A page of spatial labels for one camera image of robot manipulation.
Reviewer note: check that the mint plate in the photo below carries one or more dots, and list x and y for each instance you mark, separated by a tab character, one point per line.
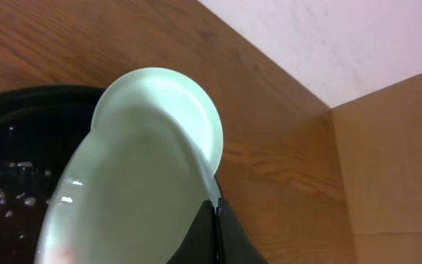
129	194
173	93

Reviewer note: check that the round black serving tray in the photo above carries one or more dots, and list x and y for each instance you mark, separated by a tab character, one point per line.
40	129

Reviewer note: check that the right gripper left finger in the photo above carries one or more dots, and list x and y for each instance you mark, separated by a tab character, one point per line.
199	245

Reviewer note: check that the mint plate front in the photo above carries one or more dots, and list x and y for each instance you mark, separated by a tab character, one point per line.
129	194

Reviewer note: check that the mint plate rear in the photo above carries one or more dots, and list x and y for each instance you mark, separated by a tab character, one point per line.
173	93

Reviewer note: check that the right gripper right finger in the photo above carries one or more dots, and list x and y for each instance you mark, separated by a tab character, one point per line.
234	246

